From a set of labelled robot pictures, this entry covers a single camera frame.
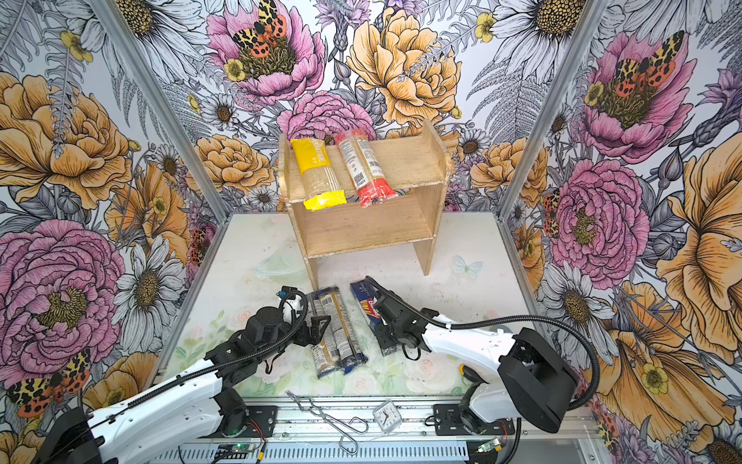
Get blue Barilla spaghetti box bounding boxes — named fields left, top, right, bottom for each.
left=350, top=280, right=399, bottom=356

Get red spaghetti bag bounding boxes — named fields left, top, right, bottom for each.
left=334, top=130, right=398, bottom=208

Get yellow spaghetti bag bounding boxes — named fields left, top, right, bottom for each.
left=290, top=138, right=346, bottom=212

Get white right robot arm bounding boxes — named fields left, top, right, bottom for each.
left=375, top=289, right=597, bottom=434

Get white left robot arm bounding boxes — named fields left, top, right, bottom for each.
left=34, top=307, right=330, bottom=463

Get wooden two-tier shelf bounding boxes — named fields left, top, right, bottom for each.
left=276, top=120, right=453, bottom=291

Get Ankara spaghetti bag left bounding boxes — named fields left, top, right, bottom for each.
left=310, top=292, right=340, bottom=379

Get ankara spaghetti bag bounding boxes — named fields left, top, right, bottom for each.
left=310, top=292, right=340, bottom=379
left=318, top=286, right=368, bottom=374

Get Ankara spaghetti bag right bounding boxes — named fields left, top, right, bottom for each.
left=318, top=286, right=368, bottom=374

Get small white clock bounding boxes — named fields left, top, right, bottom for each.
left=373, top=400, right=403, bottom=434

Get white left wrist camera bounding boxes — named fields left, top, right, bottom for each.
left=277, top=285, right=308, bottom=322

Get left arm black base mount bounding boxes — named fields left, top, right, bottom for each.
left=218, top=405, right=278, bottom=438

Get metal wire tongs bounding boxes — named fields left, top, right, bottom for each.
left=285, top=391, right=369, bottom=455

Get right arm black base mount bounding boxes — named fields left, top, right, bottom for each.
left=427, top=403, right=515, bottom=437

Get white slotted cable duct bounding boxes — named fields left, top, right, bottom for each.
left=190, top=442, right=471, bottom=464

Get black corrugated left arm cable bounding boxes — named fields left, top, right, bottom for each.
left=86, top=285, right=311, bottom=430

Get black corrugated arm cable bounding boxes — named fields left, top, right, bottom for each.
left=86, top=285, right=311, bottom=430
left=363, top=275, right=602, bottom=412

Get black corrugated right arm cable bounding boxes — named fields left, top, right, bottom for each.
left=363, top=275, right=602, bottom=412

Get aluminium corner post left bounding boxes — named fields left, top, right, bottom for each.
left=86, top=0, right=232, bottom=222

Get aluminium corner post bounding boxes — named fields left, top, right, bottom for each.
left=497, top=0, right=611, bottom=220
left=86, top=0, right=232, bottom=222

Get aluminium corner post right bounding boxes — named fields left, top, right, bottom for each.
left=497, top=0, right=611, bottom=220

